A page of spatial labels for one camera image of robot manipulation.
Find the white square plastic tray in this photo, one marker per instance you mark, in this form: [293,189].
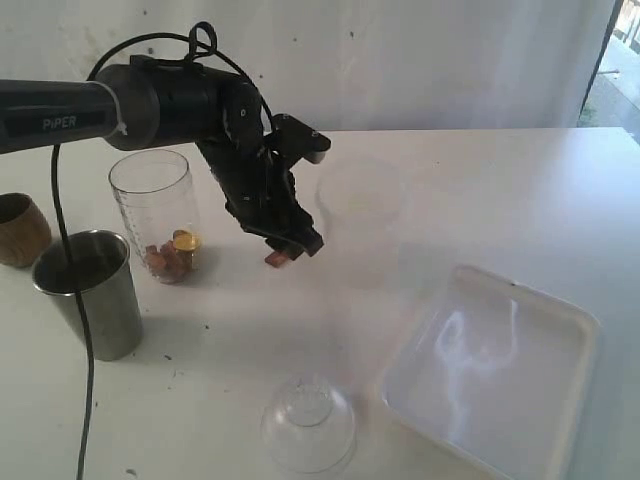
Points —
[497,373]

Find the clear dome shaker lid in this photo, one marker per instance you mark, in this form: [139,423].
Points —
[309,428]

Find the stainless steel cup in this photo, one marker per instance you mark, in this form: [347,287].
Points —
[101,260]

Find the translucent white plastic cup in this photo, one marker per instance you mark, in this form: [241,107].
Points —
[361,201]

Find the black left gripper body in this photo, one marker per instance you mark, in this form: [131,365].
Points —
[259,190]

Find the olive-brown food piece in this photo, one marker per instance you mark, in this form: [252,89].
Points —
[186,241]

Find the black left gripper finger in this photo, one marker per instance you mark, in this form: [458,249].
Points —
[311,241]
[282,251]

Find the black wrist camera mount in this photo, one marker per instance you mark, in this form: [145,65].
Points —
[292,141]

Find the clear plastic shaker tumbler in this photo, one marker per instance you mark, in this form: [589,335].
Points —
[155,195]

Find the brown wooden cup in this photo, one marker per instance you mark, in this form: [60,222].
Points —
[25,233]

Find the brown and yellow food pieces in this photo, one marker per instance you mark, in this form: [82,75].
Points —
[167,263]

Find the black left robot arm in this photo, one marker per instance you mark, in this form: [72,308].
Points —
[149,103]

